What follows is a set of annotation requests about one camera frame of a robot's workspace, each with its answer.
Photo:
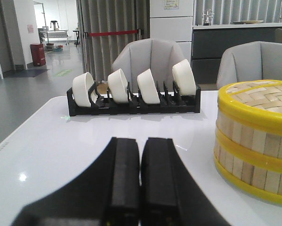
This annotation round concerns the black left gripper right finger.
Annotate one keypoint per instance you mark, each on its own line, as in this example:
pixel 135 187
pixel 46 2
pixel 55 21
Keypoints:
pixel 169 194

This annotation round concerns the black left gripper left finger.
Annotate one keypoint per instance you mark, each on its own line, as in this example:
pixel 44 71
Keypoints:
pixel 104 194

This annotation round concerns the bamboo steamer tray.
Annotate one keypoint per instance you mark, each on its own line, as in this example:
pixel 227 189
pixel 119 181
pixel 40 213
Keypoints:
pixel 255 147
pixel 259 182

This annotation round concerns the woven bamboo steamer lid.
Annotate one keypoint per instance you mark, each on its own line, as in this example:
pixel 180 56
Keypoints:
pixel 257 104

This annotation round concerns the black bowl rack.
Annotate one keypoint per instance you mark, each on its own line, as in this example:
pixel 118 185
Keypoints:
pixel 175 103

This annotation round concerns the white bowl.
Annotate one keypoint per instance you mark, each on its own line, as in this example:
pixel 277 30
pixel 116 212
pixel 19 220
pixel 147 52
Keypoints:
pixel 147 88
pixel 117 84
pixel 80 87

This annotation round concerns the white bowl far left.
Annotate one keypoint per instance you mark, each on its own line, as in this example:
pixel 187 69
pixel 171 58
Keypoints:
pixel 80 87

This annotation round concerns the white bowl right end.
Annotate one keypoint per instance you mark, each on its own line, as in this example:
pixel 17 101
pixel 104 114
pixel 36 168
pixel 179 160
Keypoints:
pixel 183 76

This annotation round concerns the grey chair left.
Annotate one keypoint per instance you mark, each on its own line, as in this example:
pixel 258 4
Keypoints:
pixel 157 55

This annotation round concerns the grey chair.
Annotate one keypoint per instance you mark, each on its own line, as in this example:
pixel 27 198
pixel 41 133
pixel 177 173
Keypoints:
pixel 157 55
pixel 250 61

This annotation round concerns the red barrier tape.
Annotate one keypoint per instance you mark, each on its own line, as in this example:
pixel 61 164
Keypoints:
pixel 99 34

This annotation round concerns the red waste bin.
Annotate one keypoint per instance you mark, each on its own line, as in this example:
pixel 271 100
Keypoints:
pixel 38 54

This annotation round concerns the grey counter shelf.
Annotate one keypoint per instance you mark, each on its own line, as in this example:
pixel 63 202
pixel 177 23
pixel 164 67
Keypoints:
pixel 209 42

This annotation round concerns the grey chair right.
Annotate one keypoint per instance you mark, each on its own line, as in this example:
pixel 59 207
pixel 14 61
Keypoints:
pixel 250 61

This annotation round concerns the white cabinet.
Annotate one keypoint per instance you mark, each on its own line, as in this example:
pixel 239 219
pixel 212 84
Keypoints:
pixel 173 20

